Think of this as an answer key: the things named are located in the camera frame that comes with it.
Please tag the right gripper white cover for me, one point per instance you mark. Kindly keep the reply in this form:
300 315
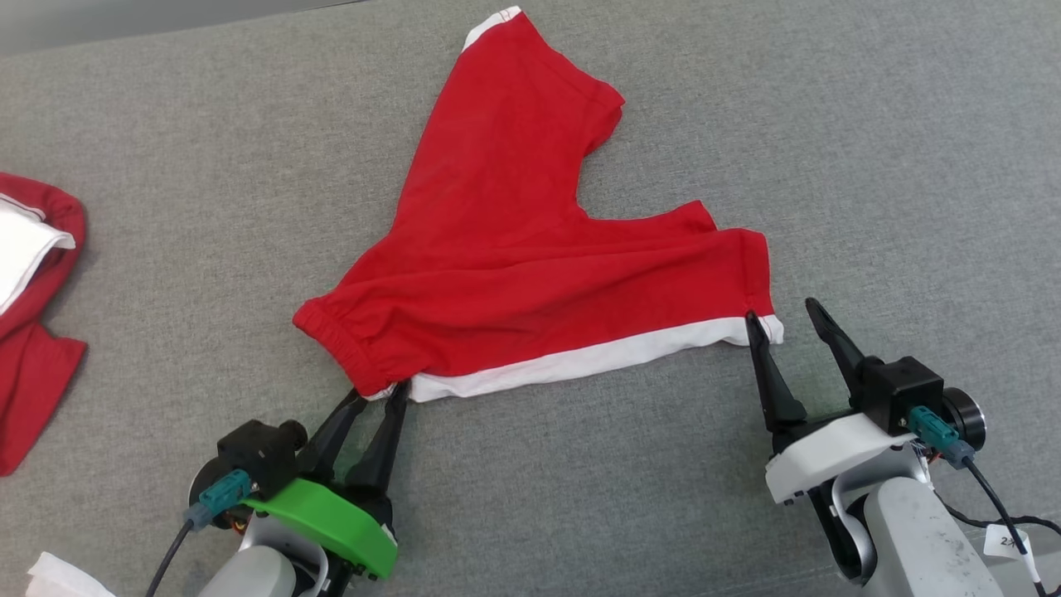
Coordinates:
829 452

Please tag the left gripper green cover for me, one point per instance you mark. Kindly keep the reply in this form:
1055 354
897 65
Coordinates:
331 514

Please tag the red shorts with white stripe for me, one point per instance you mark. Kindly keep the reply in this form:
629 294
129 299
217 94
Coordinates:
497 249

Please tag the red shirt with white sleeves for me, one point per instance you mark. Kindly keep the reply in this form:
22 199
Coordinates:
33 373

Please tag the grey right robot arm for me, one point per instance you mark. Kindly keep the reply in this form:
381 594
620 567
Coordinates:
920 539

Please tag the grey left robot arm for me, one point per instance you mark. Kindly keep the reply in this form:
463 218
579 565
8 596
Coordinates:
249 576

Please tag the grey fabric sofa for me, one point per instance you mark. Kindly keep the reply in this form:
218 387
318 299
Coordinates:
580 497

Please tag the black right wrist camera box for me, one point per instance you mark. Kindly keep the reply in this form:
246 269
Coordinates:
899 390

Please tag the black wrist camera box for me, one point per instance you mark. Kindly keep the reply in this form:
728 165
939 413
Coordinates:
257 452
899 390

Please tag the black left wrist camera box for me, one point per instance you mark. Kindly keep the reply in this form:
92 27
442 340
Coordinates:
257 452

